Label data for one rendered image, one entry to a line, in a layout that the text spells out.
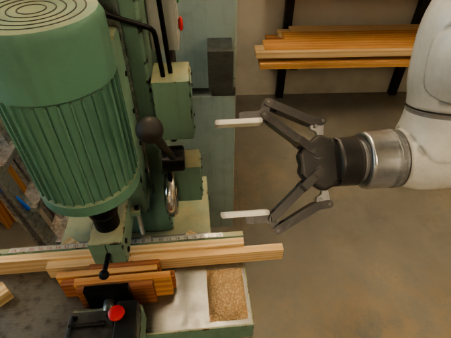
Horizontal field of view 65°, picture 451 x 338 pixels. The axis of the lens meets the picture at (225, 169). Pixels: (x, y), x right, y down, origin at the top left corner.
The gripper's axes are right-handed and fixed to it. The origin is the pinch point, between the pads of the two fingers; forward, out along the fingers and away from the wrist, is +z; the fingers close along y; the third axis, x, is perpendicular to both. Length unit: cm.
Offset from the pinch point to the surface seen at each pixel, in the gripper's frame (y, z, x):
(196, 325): -31.5, 6.6, -25.5
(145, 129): 4.8, 9.9, 9.9
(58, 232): -18, 74, -126
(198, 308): -28.8, 6.0, -28.0
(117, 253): -14.7, 22.0, -23.0
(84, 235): -13, 39, -56
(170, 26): 31.9, 8.0, -20.4
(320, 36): 101, -87, -188
